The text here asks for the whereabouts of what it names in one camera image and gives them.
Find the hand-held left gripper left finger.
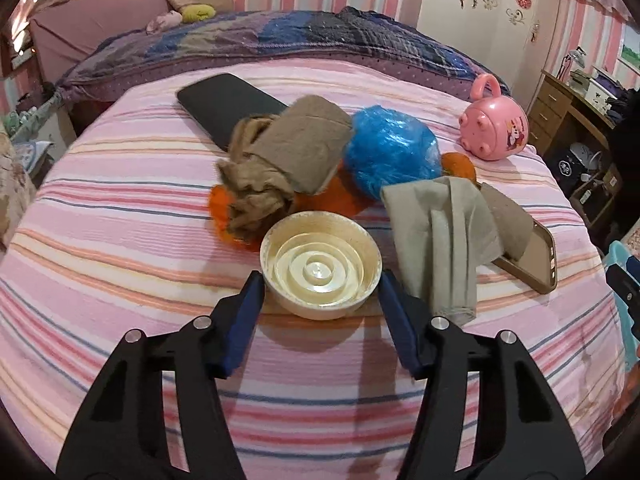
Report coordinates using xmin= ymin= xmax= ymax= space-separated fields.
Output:
xmin=56 ymin=270 xmax=266 ymax=480

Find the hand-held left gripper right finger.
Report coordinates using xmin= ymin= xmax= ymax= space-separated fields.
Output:
xmin=377 ymin=276 xmax=587 ymax=480

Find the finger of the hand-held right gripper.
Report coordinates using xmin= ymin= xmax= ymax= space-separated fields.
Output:
xmin=606 ymin=262 xmax=640 ymax=311

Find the light blue plastic basin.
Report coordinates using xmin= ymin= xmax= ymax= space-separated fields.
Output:
xmin=606 ymin=240 xmax=635 ymax=351

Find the cream round bowl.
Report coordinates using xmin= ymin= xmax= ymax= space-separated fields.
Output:
xmin=259 ymin=211 xmax=383 ymax=321

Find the blue plastic bag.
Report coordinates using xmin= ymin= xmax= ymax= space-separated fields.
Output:
xmin=344 ymin=105 xmax=443 ymax=201

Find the grey-beige cloth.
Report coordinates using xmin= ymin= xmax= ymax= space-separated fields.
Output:
xmin=381 ymin=176 xmax=503 ymax=324

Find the phone in brown case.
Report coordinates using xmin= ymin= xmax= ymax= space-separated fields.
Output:
xmin=492 ymin=217 xmax=557 ymax=295

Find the black hanging garment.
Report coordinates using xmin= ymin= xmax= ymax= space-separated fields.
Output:
xmin=606 ymin=87 xmax=640 ymax=241

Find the pink striped bed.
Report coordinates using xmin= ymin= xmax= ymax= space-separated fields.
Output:
xmin=0 ymin=57 xmax=631 ymax=480

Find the white bag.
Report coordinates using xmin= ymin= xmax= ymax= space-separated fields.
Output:
xmin=570 ymin=142 xmax=601 ymax=171

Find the white box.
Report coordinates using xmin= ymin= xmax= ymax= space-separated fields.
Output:
xmin=584 ymin=74 xmax=621 ymax=107

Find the wooden desk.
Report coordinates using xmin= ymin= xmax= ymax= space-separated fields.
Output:
xmin=527 ymin=69 xmax=626 ymax=226

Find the black rectangular case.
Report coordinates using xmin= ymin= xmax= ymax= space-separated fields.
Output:
xmin=176 ymin=73 xmax=290 ymax=152

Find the desk lamp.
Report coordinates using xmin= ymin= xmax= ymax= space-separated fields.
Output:
xmin=559 ymin=46 xmax=587 ymax=81

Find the floral cloth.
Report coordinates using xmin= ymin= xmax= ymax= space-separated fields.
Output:
xmin=0 ymin=125 xmax=38 ymax=251

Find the white patterned cloth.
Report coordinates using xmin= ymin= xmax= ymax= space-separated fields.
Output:
xmin=12 ymin=139 xmax=55 ymax=173

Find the white wardrobe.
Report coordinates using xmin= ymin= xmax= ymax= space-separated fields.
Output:
xmin=416 ymin=0 xmax=560 ymax=98

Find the purple plaid quilt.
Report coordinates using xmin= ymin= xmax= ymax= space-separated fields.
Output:
xmin=57 ymin=7 xmax=511 ymax=103

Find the pink plush toy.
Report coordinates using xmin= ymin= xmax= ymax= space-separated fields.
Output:
xmin=146 ymin=10 xmax=183 ymax=35

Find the yellow plush toy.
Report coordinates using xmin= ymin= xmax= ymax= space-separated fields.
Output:
xmin=181 ymin=4 xmax=217 ymax=24

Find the mauve padded headboard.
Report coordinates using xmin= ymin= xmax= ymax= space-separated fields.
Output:
xmin=29 ymin=0 xmax=171 ymax=86

